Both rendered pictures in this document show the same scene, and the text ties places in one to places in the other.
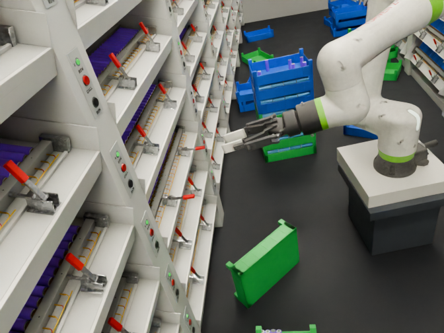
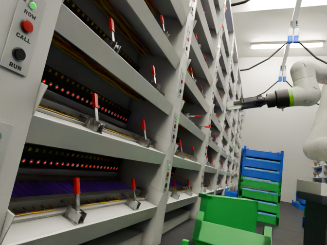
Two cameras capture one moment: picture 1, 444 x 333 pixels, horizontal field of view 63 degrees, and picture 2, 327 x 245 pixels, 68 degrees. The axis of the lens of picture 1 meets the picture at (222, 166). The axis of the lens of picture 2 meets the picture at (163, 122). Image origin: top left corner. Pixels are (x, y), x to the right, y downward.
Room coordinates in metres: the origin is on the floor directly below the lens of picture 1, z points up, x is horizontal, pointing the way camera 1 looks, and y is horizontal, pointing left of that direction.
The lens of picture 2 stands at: (-0.32, 0.08, 0.30)
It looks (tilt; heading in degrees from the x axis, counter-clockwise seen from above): 10 degrees up; 10
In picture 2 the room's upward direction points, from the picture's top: 9 degrees clockwise
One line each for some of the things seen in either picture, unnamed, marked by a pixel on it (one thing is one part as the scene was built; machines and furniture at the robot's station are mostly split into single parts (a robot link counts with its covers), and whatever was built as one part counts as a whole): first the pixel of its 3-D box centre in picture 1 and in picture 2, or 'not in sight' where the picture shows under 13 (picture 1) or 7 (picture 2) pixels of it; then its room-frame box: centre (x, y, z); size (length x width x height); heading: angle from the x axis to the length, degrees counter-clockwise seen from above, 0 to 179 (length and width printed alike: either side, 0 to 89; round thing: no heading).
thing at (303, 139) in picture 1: (285, 132); (256, 203); (1.80, -0.41, 0.12); 0.30 x 0.20 x 0.08; 86
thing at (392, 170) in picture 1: (408, 154); not in sight; (1.05, -0.69, 0.37); 0.26 x 0.15 x 0.06; 99
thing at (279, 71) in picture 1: (279, 67); (261, 154); (1.80, -0.41, 0.52); 0.30 x 0.20 x 0.08; 86
